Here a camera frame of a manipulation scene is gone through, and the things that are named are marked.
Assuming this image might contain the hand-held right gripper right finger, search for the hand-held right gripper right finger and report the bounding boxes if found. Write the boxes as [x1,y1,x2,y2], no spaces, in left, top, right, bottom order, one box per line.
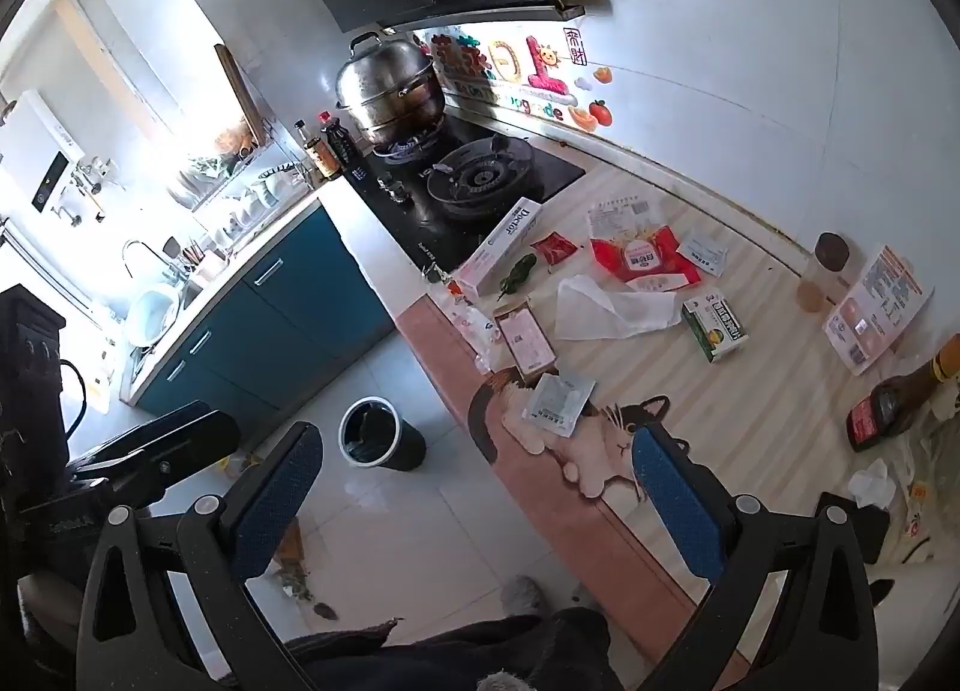
[632,425,880,691]

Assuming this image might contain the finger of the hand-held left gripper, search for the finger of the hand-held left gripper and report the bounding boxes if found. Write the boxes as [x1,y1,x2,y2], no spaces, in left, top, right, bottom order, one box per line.
[70,400,242,476]
[103,438,239,509]

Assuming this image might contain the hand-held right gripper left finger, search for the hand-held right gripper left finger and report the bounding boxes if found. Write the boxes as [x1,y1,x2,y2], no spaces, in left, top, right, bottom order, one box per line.
[75,421,325,691]

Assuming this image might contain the black trash bin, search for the black trash bin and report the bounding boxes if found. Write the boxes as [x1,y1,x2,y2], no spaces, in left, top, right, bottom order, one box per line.
[338,396,428,472]

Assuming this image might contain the red and white snack bag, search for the red and white snack bag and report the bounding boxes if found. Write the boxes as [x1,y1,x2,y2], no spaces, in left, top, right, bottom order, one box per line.
[586,199,704,292]

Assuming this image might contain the white paper sachet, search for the white paper sachet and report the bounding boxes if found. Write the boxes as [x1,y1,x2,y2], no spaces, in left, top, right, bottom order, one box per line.
[677,229,733,278]

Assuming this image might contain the white basin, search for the white basin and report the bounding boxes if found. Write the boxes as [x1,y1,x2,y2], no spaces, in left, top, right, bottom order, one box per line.
[125,284,182,348]

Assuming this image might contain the teal kitchen cabinet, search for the teal kitchen cabinet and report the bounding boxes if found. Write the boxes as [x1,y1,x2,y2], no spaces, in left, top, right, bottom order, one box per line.
[133,202,400,416]

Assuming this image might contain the cat printed counter mat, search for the cat printed counter mat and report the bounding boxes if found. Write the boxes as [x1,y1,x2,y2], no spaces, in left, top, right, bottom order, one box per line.
[393,136,960,651]

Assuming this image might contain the silver foil sachet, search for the silver foil sachet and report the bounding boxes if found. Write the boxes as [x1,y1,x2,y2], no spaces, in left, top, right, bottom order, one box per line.
[522,371,596,438]

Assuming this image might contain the utensil holder with chopsticks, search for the utensil holder with chopsticks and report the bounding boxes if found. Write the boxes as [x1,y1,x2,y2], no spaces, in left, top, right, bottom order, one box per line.
[178,236,227,281]

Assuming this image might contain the grey furry slipper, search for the grey furry slipper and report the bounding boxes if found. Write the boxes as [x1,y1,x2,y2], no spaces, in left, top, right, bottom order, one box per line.
[500,574,546,615]

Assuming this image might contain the chrome sink faucet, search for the chrome sink faucet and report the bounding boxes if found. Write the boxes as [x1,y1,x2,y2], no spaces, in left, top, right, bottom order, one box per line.
[121,239,167,281]

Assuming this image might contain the green and white medicine box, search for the green and white medicine box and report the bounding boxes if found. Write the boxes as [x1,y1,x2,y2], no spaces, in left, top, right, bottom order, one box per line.
[680,291,750,363]

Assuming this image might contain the pink flat box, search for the pink flat box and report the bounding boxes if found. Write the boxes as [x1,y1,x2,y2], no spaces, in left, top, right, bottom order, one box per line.
[494,300,558,381]

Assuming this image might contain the metal dish rack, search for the metal dish rack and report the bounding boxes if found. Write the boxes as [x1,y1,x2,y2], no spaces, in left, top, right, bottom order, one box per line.
[163,136,320,244]

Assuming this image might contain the dark sauce bottle yellow cap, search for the dark sauce bottle yellow cap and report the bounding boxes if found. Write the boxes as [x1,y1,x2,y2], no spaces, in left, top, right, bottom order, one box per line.
[845,352,960,453]

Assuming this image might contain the white water heater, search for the white water heater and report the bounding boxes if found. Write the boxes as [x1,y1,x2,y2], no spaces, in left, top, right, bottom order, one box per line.
[0,89,89,215]

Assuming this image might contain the person's dark pants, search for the person's dark pants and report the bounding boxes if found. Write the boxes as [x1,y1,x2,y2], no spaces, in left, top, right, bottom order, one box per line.
[283,607,625,691]

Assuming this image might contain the translucent plastic bag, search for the translucent plastic bag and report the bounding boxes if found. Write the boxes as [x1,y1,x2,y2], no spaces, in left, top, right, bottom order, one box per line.
[891,417,960,566]

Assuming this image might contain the clear plastic wrapper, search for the clear plastic wrapper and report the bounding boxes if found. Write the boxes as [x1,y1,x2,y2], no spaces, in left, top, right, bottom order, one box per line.
[448,277,501,371]

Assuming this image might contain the clear jar with brown lid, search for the clear jar with brown lid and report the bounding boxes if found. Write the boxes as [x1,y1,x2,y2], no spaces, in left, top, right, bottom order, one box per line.
[796,231,850,315]

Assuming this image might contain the green pepper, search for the green pepper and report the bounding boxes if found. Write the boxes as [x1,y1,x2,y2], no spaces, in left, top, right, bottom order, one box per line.
[498,254,539,299]

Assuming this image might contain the small red sachet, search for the small red sachet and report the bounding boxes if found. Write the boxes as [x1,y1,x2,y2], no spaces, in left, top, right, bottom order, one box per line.
[530,230,576,267]

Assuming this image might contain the brown glass condiment bottle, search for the brown glass condiment bottle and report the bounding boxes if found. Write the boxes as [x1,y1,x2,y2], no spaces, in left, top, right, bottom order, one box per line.
[294,119,340,184]

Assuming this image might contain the black gas stove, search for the black gas stove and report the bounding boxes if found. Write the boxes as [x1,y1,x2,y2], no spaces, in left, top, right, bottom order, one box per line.
[343,112,587,274]

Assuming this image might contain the long white toothpaste box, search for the long white toothpaste box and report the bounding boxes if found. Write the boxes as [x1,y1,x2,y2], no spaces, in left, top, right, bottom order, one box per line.
[455,197,543,299]

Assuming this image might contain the dark soy sauce bottle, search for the dark soy sauce bottle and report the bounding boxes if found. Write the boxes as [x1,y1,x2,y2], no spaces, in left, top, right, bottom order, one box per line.
[320,110,359,173]

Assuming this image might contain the wooden cutting board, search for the wooden cutting board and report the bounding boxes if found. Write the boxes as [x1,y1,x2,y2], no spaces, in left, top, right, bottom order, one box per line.
[213,44,272,146]

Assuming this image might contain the steel steamer pot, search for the steel steamer pot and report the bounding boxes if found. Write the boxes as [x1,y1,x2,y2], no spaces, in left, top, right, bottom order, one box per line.
[334,31,448,154]

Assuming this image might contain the group of colourful wall stickers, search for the group of colourful wall stickers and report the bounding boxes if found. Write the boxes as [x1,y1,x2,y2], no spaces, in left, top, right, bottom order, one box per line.
[430,23,617,131]

